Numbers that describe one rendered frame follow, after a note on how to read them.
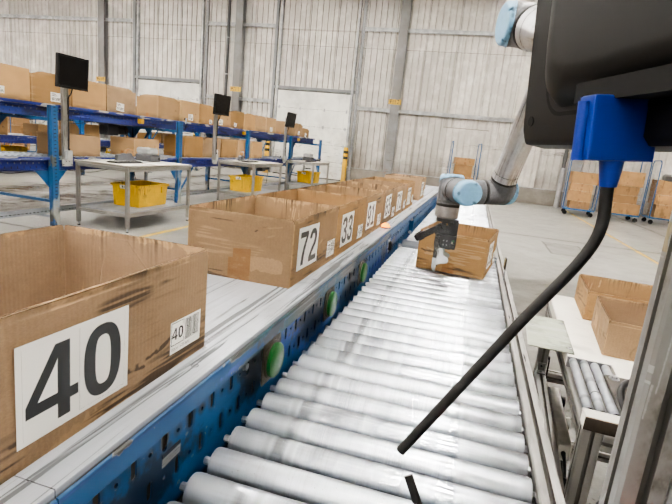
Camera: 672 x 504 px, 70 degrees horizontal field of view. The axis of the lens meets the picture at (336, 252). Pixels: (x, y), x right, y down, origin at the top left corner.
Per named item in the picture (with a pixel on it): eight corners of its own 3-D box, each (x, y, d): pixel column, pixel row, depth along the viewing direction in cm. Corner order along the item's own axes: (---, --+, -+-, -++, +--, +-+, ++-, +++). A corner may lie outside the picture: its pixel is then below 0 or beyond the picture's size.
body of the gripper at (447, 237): (454, 252, 185) (459, 221, 182) (431, 248, 187) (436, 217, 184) (455, 248, 192) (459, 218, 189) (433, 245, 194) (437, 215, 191)
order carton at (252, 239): (290, 289, 118) (295, 221, 115) (184, 270, 126) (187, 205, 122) (335, 258, 156) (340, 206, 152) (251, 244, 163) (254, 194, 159)
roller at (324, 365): (522, 432, 101) (527, 419, 97) (290, 377, 114) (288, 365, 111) (523, 411, 104) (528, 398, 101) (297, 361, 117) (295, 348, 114)
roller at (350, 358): (524, 406, 104) (525, 385, 107) (297, 356, 117) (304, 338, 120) (520, 415, 107) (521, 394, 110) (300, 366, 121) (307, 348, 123)
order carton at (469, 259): (482, 280, 201) (489, 240, 198) (414, 266, 212) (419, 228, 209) (493, 263, 237) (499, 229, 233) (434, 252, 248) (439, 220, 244)
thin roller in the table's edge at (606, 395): (622, 415, 100) (599, 363, 126) (611, 412, 100) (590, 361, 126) (620, 423, 100) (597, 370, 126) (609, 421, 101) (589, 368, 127)
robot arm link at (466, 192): (490, 180, 167) (474, 177, 179) (459, 179, 165) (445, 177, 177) (487, 207, 170) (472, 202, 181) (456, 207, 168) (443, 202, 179)
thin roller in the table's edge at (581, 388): (595, 408, 101) (577, 358, 127) (584, 406, 102) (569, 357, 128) (593, 417, 102) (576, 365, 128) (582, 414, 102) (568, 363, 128)
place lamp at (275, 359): (271, 384, 93) (273, 350, 91) (265, 383, 93) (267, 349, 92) (285, 369, 99) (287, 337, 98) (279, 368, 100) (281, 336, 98)
